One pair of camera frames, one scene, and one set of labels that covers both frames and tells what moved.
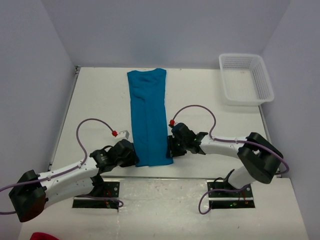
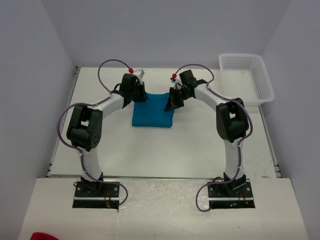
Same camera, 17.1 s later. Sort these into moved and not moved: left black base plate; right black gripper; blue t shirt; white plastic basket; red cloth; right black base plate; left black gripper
Moved: right black gripper; blue t shirt; left black gripper
Not moved: right black base plate; white plastic basket; red cloth; left black base plate
